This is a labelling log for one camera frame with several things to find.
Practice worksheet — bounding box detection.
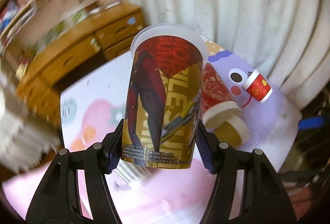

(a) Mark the wooden drawer desk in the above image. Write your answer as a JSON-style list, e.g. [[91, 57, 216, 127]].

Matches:
[[16, 3, 145, 127]]

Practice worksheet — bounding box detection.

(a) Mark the small red paper cup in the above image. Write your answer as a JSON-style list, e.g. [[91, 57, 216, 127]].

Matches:
[[242, 69, 273, 103]]

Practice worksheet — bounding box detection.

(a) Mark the cartoon monster tablecloth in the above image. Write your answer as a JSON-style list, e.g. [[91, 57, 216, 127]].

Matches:
[[2, 35, 303, 224]]

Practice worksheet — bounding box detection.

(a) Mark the lace covered cabinet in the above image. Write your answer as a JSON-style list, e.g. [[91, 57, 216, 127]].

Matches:
[[1, 57, 60, 174]]

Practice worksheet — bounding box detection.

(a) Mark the brown paper cup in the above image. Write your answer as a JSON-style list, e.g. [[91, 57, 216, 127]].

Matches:
[[214, 116, 251, 148]]

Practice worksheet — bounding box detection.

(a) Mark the large red paper cup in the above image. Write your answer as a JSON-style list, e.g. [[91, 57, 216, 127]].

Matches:
[[200, 63, 241, 129]]

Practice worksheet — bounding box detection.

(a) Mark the printed translucent plastic cup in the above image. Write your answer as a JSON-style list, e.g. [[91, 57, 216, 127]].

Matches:
[[122, 24, 207, 169]]

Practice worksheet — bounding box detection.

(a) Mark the white floral curtain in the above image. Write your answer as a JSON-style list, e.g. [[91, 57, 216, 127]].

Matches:
[[129, 0, 329, 109]]

